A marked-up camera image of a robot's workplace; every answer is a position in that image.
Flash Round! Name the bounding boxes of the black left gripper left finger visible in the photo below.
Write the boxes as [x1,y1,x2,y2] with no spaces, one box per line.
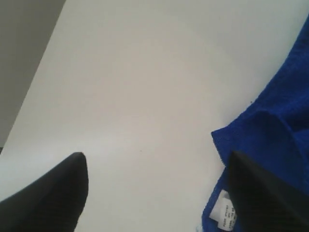
[0,152,88,232]

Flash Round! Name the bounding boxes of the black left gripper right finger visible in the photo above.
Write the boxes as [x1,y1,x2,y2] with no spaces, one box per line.
[228,152,309,232]

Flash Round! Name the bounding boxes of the blue microfibre cloth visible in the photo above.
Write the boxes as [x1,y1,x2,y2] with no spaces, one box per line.
[201,22,309,232]

